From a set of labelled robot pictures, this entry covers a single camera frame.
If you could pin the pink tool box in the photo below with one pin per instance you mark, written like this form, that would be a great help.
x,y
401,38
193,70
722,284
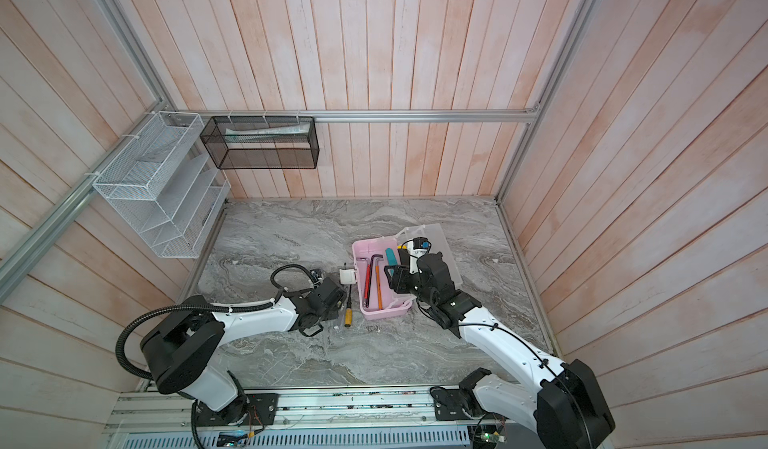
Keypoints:
x,y
396,305

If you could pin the teal utility knife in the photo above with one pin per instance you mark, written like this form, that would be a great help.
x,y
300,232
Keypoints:
x,y
391,257

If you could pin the white wire mesh shelf rack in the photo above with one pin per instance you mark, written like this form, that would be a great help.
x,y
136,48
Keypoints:
x,y
168,196

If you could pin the black mesh wall basket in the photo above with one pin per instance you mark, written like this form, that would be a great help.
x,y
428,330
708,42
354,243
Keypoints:
x,y
262,142

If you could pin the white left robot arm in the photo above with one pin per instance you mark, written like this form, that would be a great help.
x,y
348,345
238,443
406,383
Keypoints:
x,y
179,351

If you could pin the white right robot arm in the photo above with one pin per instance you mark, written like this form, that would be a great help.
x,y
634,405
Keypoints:
x,y
561,402

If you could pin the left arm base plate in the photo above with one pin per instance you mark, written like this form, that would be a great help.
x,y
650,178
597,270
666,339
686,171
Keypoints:
x,y
257,410

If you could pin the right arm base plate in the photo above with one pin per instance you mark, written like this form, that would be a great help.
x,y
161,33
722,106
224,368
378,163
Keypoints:
x,y
457,404

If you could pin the steel hex key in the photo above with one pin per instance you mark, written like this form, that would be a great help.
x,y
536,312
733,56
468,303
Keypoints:
x,y
373,259

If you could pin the aluminium mounting rail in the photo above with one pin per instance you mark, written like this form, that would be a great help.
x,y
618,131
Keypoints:
x,y
298,408

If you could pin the orange handled screwdriver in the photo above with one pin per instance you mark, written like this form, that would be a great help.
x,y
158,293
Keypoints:
x,y
348,315

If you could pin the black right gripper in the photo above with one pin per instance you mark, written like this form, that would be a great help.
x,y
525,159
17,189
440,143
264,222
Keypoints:
x,y
399,280

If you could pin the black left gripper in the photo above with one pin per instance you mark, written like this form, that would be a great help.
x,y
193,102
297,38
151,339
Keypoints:
x,y
333,312

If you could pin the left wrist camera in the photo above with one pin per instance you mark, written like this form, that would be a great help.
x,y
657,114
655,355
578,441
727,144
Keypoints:
x,y
316,278

